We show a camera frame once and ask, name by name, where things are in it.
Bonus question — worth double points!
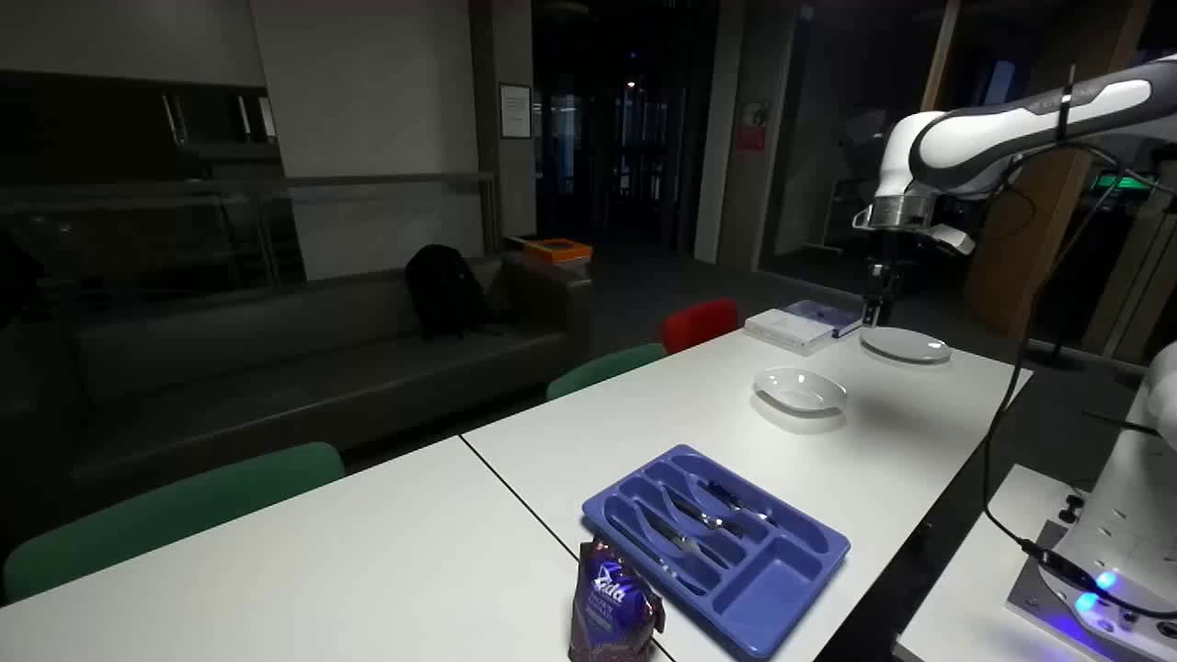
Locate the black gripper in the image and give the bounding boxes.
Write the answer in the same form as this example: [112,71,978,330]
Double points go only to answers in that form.
[864,261,899,327]

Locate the white plate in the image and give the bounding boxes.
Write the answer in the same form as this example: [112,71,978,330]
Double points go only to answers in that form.
[752,368,850,414]
[859,327,952,365]

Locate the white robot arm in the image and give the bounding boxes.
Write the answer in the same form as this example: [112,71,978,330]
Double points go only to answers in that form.
[852,56,1177,254]

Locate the blue hardcover book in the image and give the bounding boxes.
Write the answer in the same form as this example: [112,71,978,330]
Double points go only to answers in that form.
[783,299,864,334]

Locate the white book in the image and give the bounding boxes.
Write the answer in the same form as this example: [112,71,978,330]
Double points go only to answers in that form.
[744,309,830,357]

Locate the red chair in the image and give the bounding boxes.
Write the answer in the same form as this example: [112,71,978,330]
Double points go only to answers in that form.
[659,299,744,354]

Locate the green chair middle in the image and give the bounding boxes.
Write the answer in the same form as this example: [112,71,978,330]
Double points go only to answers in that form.
[543,341,664,399]

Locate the green chair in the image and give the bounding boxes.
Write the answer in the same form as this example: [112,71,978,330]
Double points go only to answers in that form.
[543,341,664,399]
[2,440,345,601]

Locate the cutlery pieces in tray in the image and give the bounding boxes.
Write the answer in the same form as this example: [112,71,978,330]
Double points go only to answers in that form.
[622,479,765,575]

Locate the blue cutlery tray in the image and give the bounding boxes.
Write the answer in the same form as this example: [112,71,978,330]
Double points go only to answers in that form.
[582,444,850,662]

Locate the orange lidded bin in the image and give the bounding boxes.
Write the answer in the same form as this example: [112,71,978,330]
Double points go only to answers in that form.
[511,234,592,268]

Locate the purple snack bag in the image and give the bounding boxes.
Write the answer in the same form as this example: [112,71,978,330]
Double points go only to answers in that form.
[567,536,664,662]

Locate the black backpack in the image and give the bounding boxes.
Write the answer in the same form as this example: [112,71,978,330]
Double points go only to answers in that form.
[403,243,489,334]

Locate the green chair near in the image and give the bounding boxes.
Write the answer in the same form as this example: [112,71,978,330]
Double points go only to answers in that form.
[2,440,345,601]

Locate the dark grey sofa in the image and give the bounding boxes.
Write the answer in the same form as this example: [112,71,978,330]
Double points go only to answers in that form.
[69,254,592,487]

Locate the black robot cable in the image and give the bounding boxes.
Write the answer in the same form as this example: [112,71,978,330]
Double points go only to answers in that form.
[978,141,1177,623]

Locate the wall notice poster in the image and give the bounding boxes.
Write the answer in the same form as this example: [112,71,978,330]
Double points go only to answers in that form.
[500,84,533,141]

